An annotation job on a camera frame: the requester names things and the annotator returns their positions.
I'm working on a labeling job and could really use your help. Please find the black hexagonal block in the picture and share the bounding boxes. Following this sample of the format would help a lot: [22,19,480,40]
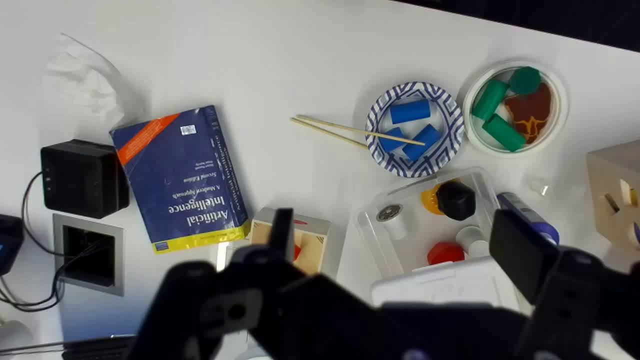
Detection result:
[436,179,480,225]

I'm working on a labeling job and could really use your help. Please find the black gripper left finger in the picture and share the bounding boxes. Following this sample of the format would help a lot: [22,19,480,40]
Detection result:
[127,206,376,360]

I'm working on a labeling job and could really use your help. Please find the yellow block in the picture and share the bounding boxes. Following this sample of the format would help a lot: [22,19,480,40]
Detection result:
[419,187,447,218]

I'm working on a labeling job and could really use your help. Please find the green cylinder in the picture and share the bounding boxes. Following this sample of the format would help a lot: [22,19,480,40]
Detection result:
[480,115,530,155]
[509,67,544,99]
[470,78,513,122]

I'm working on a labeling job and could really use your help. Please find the blue patterned paper plate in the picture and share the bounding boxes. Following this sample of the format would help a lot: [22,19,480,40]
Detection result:
[364,80,469,180]

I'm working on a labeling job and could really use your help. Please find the white spool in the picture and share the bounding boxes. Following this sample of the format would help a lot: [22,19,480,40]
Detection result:
[375,203,411,242]

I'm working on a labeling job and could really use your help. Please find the black square device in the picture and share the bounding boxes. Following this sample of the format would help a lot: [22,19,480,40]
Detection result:
[51,213,129,299]

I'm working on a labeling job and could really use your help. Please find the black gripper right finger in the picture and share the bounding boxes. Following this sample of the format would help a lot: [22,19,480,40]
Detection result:
[488,209,640,360]

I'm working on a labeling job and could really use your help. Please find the wooden chopstick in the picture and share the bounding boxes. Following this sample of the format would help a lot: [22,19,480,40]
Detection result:
[288,116,371,150]
[296,113,428,149]

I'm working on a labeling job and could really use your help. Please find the clear plastic container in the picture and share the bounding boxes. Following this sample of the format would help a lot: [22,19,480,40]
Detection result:
[357,167,504,280]

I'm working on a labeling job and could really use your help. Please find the black power adapter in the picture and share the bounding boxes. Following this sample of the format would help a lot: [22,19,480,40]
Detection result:
[39,139,132,220]

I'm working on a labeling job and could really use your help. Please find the blue book orange stripe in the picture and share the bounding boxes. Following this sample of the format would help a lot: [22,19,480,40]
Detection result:
[109,104,253,257]

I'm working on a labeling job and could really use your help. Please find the wooden shape sorter box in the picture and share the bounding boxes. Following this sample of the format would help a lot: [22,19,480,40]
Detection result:
[586,139,640,251]

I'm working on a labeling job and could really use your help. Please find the brown star print disc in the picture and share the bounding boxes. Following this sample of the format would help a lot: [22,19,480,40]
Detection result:
[506,85,555,147]

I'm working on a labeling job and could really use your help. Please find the black power cable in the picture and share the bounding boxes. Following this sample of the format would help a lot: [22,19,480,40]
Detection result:
[0,169,93,316]

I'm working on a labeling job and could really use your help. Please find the white round bowl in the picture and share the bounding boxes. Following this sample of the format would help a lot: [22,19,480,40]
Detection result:
[459,60,570,160]

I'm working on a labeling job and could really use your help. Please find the blue cylinder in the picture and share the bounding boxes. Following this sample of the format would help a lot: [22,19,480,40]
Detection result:
[388,99,431,126]
[400,124,447,165]
[376,126,409,156]

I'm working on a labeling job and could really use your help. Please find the crumpled white tissue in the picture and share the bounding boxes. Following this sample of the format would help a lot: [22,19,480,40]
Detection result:
[44,30,130,131]

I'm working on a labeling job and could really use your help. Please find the orange red round object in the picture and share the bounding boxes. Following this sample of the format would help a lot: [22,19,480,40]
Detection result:
[426,240,469,268]

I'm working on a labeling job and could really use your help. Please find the grey laptop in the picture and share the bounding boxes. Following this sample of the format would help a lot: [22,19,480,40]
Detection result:
[57,292,177,360]

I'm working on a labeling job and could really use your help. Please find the white cylinder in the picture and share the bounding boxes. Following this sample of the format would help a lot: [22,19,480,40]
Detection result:
[457,225,492,262]

